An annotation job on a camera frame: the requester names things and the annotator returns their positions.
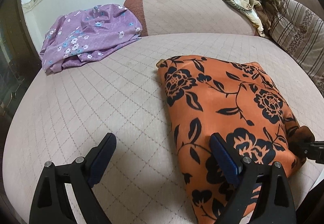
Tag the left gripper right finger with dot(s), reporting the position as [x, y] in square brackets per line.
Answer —
[275, 201]

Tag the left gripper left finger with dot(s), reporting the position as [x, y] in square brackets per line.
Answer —
[50, 202]

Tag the orange black floral blouse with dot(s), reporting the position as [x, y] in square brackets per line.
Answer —
[242, 104]

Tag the striped beige cushion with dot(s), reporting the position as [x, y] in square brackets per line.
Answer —
[299, 32]

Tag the wooden glass door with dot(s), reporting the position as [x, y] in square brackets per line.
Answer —
[19, 60]

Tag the purple floral garment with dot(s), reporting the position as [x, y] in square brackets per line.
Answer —
[88, 35]

